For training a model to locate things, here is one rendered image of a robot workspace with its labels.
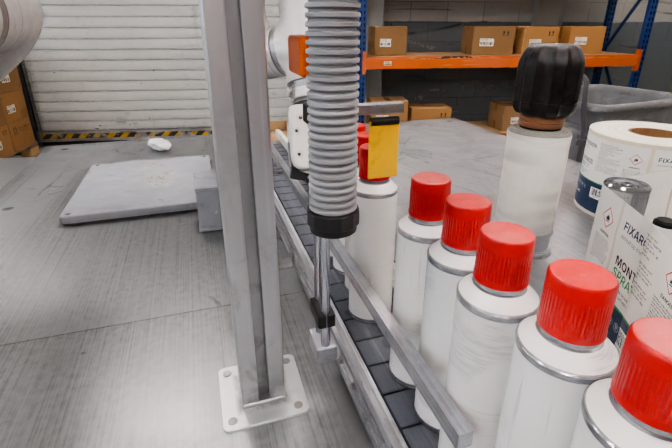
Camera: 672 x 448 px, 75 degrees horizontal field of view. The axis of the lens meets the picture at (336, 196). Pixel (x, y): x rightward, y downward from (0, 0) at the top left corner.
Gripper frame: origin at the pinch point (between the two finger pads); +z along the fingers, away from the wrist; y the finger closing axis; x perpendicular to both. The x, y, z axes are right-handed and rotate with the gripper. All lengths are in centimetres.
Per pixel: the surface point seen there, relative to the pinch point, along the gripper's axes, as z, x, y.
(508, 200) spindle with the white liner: 2.3, -12.3, 23.9
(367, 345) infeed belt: 14.6, -22.0, -3.1
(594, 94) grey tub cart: -41, 174, 247
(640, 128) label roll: -7, -6, 59
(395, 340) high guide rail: 10.0, -33.1, -4.4
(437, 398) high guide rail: 12.1, -39.2, -4.2
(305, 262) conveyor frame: 8.2, -3.7, -5.2
